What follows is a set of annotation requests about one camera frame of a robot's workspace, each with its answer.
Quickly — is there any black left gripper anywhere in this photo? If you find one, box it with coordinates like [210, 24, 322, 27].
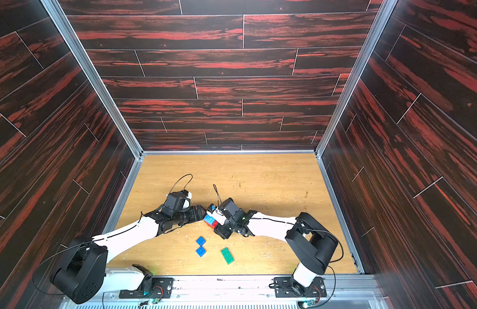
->
[172, 204, 207, 226]

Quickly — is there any light blue long lego brick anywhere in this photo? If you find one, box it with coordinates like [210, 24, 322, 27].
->
[204, 214, 216, 224]

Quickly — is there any red lego brick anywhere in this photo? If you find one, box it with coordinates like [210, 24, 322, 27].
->
[207, 221, 219, 229]

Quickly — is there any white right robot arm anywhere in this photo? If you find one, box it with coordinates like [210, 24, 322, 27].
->
[207, 209, 340, 288]

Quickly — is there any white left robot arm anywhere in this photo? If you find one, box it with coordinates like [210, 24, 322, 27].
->
[50, 205, 206, 305]

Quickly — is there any blue lego brick upper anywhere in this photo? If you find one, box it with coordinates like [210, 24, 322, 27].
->
[196, 236, 206, 247]

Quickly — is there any green long lego brick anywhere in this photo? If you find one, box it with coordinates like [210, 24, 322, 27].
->
[220, 247, 235, 265]

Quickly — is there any blue lego brick lower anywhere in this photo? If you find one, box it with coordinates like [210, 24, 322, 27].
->
[196, 246, 206, 257]

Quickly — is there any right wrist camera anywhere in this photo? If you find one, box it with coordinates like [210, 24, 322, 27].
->
[207, 198, 246, 225]

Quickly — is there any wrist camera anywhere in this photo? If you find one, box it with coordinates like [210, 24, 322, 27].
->
[207, 198, 246, 225]
[161, 189, 192, 217]

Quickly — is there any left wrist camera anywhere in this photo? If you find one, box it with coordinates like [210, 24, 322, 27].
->
[161, 189, 192, 217]

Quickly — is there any left camera cable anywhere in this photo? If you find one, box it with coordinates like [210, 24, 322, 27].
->
[169, 173, 193, 194]

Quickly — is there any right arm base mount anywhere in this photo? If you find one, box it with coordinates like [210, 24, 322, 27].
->
[269, 276, 327, 298]

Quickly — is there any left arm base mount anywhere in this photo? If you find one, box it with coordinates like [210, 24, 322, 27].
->
[119, 264, 174, 301]

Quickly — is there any aluminium front rail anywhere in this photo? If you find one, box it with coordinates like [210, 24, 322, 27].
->
[81, 275, 389, 308]

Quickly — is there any aluminium left corner post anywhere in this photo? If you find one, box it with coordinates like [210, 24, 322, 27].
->
[40, 0, 144, 160]

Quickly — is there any aluminium corner post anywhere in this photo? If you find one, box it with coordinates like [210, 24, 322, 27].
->
[40, 0, 144, 160]
[315, 0, 398, 162]

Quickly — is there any aluminium right corner post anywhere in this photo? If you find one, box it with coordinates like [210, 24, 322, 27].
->
[315, 0, 398, 162]

